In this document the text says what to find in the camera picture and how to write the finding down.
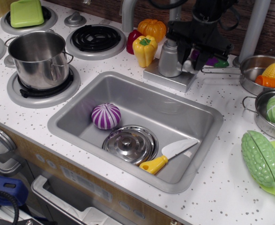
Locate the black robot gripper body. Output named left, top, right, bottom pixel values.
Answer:
left=166, top=9, right=233, bottom=60

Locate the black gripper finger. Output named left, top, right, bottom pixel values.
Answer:
left=177, top=41, right=192, bottom=64
left=194, top=50, right=214, bottom=71

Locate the silver faucet lever handle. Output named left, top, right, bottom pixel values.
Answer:
left=177, top=60, right=199, bottom=75

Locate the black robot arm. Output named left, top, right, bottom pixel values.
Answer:
left=166, top=0, right=238, bottom=74

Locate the purple toy eggplant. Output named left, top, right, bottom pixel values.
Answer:
left=191, top=50, right=229, bottom=68

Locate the silver toy faucet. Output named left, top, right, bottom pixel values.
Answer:
left=143, top=0, right=199, bottom=93

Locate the yellow toy bell pepper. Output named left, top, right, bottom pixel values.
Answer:
left=132, top=35, right=158, bottom=68

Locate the orange toy pumpkin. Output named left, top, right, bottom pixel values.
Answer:
left=137, top=19, right=167, bottom=43

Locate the red toy pepper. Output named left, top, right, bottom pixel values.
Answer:
left=126, top=30, right=142, bottom=54

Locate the orange toy carrot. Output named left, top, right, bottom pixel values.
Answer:
left=255, top=75, right=275, bottom=88

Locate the yellow toy corn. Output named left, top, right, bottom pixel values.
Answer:
left=262, top=63, right=275, bottom=79

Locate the back right stove burner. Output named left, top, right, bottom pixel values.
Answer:
left=66, top=24, right=126, bottom=60

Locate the purple white toy onion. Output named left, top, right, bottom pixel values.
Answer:
left=91, top=103, right=121, bottom=130

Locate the steel pot lid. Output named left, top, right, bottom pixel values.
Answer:
left=102, top=125, right=159, bottom=165

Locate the green toy bitter melon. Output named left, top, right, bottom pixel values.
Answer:
left=241, top=130, right=275, bottom=188

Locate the back left stove burner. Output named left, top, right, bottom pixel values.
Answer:
left=0, top=6, right=58, bottom=36

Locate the front stove burner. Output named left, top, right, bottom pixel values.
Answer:
left=7, top=66, right=81, bottom=109

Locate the stainless steel pot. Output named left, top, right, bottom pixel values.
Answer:
left=5, top=31, right=74, bottom=90

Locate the green plastic cutting board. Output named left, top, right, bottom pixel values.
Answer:
left=10, top=0, right=44, bottom=28

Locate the small silver stove knob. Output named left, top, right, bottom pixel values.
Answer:
left=4, top=55, right=15, bottom=68

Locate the silver round front knob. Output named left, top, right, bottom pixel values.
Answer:
left=0, top=130, right=17, bottom=155

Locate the blue clamp tool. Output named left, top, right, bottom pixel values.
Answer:
left=0, top=176, right=29, bottom=212

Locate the grey right support post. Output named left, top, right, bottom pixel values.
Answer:
left=233, top=0, right=271, bottom=68

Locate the grey support post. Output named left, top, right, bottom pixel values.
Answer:
left=233, top=0, right=271, bottom=68
left=121, top=0, right=137, bottom=33

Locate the steel saucepan with handle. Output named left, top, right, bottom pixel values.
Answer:
left=201, top=55, right=275, bottom=95

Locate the grey left support post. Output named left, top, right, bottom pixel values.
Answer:
left=121, top=0, right=137, bottom=33

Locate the yellow handled toy knife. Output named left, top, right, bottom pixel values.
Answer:
left=139, top=139, right=198, bottom=175

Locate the silver oven door handle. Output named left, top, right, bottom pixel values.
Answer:
left=31, top=175, right=120, bottom=225

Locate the black cable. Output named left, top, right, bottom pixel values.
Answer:
left=0, top=189, right=19, bottom=225

